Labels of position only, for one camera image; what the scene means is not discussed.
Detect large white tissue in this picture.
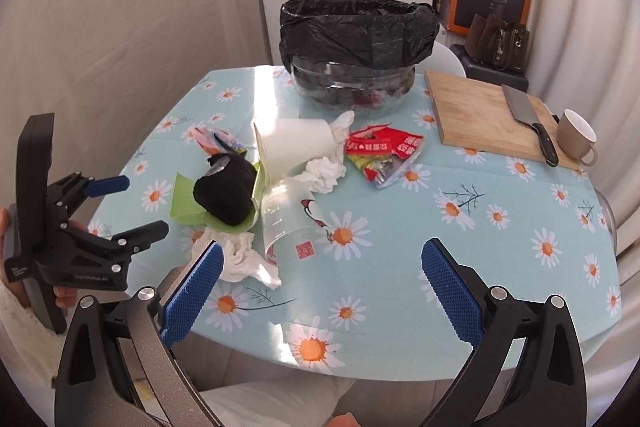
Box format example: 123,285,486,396
191,227,282,289

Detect white knit sleeve forearm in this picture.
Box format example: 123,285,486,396
1,284,65,386

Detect clear plastic trash bin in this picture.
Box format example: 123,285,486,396
291,57,416,110

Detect person's left hand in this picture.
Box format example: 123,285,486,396
0,207,78,309

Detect black crumpled cloth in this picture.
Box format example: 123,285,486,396
195,153,256,222

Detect colourful snack wrapper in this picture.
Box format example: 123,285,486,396
192,127,248,156

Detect clear plastic cup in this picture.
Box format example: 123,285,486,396
260,178,330,265

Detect person's white trouser leg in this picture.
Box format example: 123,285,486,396
200,371,359,426

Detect red snack wrapper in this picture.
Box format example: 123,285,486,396
344,124,425,188

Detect white paper cup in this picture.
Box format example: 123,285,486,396
253,118,335,183

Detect wooden cutting board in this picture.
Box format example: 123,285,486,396
424,70,584,170

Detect small crumpled white tissue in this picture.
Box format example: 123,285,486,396
293,157,346,194

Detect beige ceramic mug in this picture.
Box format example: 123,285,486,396
556,108,598,167

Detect white tissue behind cup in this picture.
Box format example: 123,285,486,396
329,110,355,152

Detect black storage box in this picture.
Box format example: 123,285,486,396
450,44,529,92

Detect white chair back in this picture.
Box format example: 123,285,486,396
428,42,466,77

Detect brown leather handbag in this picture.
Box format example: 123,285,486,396
464,13,529,72

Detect white curtain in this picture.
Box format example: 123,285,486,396
526,0,639,391

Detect steel cleaver black handle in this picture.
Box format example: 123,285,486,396
501,84,559,167

